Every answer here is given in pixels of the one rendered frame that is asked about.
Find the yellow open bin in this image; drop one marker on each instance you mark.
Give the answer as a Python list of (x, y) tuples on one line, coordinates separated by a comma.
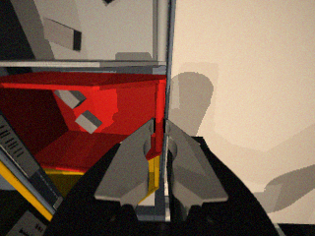
[(65, 180)]

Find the dark grey metal shelf rack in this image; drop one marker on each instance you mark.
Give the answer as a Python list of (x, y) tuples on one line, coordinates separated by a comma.
[(19, 159)]

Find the red bin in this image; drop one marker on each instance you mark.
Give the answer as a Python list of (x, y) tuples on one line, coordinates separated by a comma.
[(46, 124)]

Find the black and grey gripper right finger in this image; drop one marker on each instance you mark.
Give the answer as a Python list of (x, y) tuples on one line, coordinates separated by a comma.
[(198, 177)]

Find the yellow flat bar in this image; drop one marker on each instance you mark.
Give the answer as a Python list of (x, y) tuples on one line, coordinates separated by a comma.
[(20, 187)]

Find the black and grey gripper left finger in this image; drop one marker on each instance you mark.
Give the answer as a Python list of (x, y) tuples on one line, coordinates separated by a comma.
[(120, 177)]

